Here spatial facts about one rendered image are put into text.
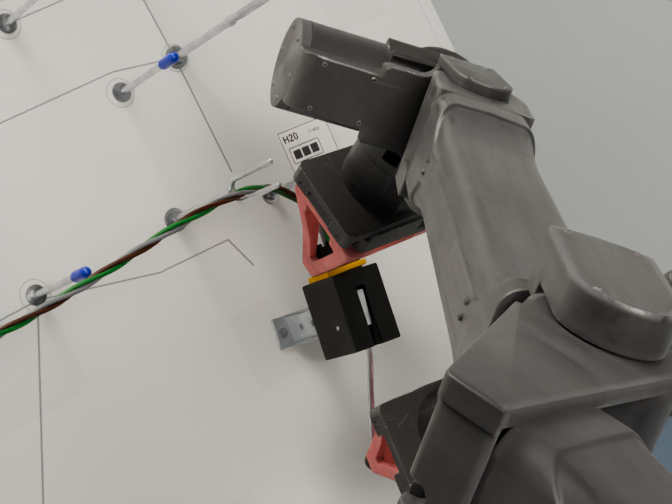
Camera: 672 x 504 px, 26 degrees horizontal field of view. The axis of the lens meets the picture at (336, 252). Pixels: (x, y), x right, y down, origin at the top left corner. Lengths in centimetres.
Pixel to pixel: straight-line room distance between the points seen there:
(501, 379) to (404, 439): 56
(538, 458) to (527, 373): 4
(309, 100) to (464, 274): 30
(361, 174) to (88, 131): 22
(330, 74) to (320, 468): 35
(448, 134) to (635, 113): 179
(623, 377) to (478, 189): 23
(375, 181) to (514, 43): 177
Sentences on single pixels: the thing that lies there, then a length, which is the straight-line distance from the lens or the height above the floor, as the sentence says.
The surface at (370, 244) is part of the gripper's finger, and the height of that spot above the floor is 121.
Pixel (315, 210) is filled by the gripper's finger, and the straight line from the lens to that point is 97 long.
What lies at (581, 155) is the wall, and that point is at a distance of 266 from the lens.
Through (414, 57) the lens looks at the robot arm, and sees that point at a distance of 89.
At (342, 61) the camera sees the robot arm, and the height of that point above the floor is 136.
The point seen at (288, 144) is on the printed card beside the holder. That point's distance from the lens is 113.
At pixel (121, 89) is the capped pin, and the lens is 107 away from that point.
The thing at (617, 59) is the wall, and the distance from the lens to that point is 253.
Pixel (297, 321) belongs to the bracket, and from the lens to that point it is 108.
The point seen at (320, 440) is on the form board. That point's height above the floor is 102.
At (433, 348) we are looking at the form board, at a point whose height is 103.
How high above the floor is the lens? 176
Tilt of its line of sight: 35 degrees down
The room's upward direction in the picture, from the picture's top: straight up
